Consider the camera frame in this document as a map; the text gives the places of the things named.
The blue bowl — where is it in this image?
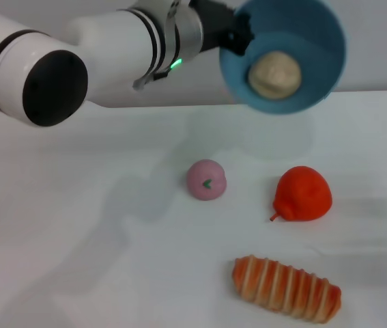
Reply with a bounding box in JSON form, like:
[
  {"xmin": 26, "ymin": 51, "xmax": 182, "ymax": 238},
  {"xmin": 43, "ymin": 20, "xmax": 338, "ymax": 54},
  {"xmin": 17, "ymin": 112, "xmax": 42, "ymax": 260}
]
[{"xmin": 218, "ymin": 0, "xmax": 347, "ymax": 115}]

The orange striped bread loaf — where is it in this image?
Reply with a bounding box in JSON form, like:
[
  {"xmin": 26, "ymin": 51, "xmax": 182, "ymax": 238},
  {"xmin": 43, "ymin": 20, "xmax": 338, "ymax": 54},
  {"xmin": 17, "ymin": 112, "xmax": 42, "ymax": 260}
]
[{"xmin": 231, "ymin": 255, "xmax": 343, "ymax": 324}]

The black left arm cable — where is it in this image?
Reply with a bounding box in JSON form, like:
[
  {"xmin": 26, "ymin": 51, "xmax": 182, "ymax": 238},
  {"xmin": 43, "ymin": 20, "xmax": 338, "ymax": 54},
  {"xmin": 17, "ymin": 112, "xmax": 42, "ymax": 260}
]
[{"xmin": 132, "ymin": 66, "xmax": 172, "ymax": 92}]

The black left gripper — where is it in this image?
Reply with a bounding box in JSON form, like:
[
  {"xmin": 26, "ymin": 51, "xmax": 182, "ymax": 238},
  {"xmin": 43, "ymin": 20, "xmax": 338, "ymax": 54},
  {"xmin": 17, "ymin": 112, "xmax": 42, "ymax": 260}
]
[{"xmin": 189, "ymin": 0, "xmax": 256, "ymax": 56}]

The pink peach bun toy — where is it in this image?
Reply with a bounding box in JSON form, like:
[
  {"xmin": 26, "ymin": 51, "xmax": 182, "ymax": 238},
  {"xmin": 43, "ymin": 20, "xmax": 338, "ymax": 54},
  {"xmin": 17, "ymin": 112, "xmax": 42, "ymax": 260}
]
[{"xmin": 186, "ymin": 159, "xmax": 229, "ymax": 202}]

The beige potato toy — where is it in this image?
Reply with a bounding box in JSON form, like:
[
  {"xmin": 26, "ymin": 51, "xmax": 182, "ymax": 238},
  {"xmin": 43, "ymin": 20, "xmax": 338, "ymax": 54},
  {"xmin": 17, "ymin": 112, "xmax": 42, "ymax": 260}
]
[{"xmin": 248, "ymin": 50, "xmax": 302, "ymax": 100}]

